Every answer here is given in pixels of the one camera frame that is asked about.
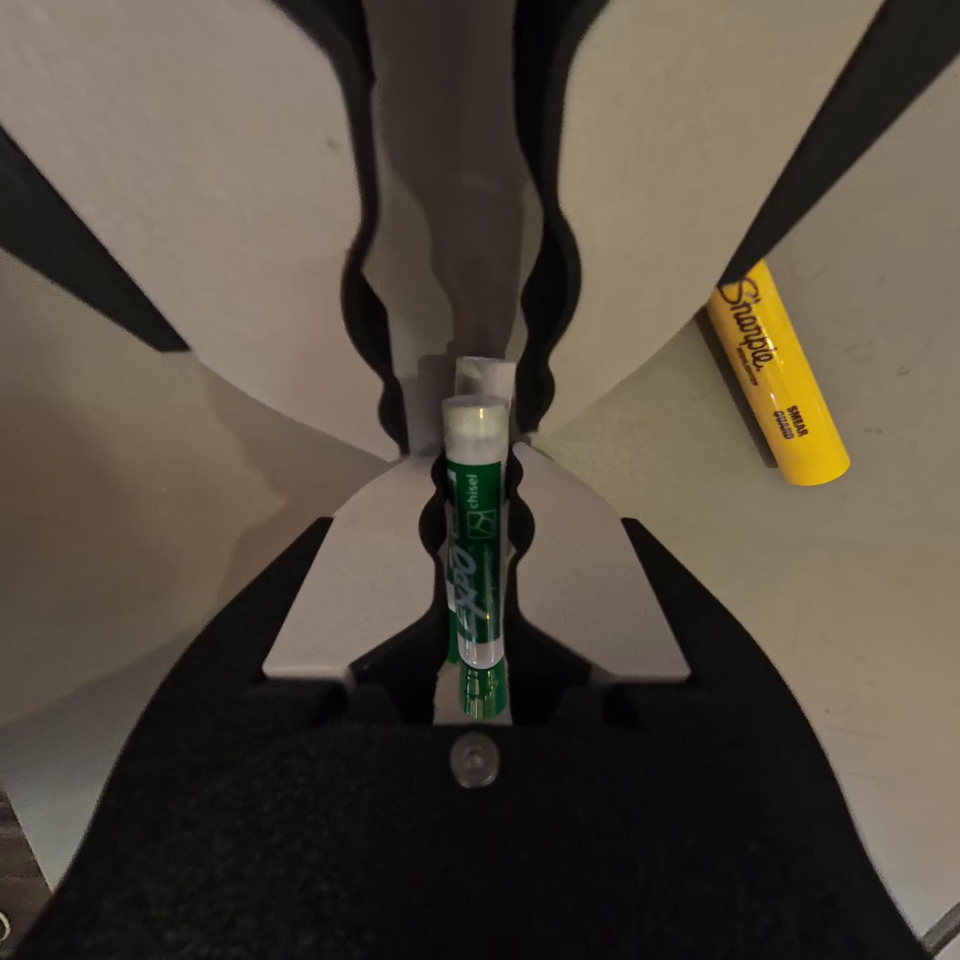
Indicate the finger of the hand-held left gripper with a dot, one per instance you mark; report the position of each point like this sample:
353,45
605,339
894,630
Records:
187,150
675,150

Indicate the yellow highlighter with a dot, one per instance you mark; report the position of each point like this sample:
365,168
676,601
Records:
780,375

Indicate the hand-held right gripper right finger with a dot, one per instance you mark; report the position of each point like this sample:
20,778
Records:
592,592

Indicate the green dry erase marker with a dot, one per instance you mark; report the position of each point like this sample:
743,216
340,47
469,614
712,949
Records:
476,525
486,375

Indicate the grey desk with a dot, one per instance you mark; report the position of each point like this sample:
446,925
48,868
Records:
750,600

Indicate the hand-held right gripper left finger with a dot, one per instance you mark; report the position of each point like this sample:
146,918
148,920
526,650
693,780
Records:
352,585

